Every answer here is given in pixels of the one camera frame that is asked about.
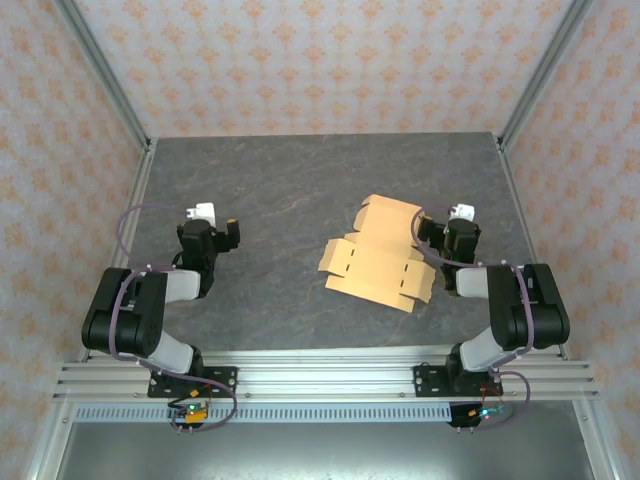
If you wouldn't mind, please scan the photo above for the aluminium table side rail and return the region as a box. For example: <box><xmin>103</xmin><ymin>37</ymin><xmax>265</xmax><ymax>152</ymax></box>
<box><xmin>79</xmin><ymin>138</ymin><xmax>159</xmax><ymax>362</ymax></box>
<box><xmin>496</xmin><ymin>133</ymin><xmax>571</xmax><ymax>362</ymax></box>

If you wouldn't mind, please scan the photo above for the grey slotted cable duct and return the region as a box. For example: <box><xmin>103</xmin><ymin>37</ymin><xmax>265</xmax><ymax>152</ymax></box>
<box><xmin>74</xmin><ymin>404</ymin><xmax>454</xmax><ymax>424</ymax></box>

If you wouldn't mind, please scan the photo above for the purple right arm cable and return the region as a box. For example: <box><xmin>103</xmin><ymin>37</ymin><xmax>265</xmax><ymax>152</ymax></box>
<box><xmin>410</xmin><ymin>203</ymin><xmax>539</xmax><ymax>432</ymax></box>

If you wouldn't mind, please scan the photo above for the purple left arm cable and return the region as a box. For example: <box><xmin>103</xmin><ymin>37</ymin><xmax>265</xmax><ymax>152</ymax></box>
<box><xmin>107</xmin><ymin>202</ymin><xmax>239</xmax><ymax>434</ymax></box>

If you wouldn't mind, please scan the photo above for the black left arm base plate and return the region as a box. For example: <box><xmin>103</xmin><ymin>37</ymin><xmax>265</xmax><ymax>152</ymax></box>
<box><xmin>147</xmin><ymin>366</ymin><xmax>239</xmax><ymax>399</ymax></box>

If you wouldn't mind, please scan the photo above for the aluminium mounting rail beam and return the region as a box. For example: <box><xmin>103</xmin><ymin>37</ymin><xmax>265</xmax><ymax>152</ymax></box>
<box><xmin>52</xmin><ymin>349</ymin><xmax>601</xmax><ymax>402</ymax></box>

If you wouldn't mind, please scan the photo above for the tan cardboard paper box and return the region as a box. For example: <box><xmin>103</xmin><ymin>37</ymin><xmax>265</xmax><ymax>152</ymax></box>
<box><xmin>318</xmin><ymin>193</ymin><xmax>437</xmax><ymax>315</ymax></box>

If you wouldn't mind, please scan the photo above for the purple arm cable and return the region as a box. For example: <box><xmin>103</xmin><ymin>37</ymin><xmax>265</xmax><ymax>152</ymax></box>
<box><xmin>410</xmin><ymin>203</ymin><xmax>539</xmax><ymax>432</ymax></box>
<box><xmin>107</xmin><ymin>202</ymin><xmax>239</xmax><ymax>434</ymax></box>

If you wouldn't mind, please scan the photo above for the grey metal sheet panel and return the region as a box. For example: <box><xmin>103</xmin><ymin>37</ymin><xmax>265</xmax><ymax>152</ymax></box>
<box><xmin>54</xmin><ymin>422</ymin><xmax>597</xmax><ymax>480</ymax></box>

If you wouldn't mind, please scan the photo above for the aluminium frame post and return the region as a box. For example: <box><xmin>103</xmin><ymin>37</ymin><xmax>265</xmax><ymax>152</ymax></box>
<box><xmin>52</xmin><ymin>0</ymin><xmax>154</xmax><ymax>152</ymax></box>
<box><xmin>497</xmin><ymin>0</ymin><xmax>597</xmax><ymax>152</ymax></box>

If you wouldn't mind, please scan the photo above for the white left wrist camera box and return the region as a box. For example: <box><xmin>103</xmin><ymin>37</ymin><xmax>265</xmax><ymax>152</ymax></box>
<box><xmin>184</xmin><ymin>202</ymin><xmax>219</xmax><ymax>224</ymax></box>

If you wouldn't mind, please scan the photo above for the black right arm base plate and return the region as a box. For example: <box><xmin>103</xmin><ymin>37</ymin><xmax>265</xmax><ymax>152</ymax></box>
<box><xmin>413</xmin><ymin>364</ymin><xmax>504</xmax><ymax>399</ymax></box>

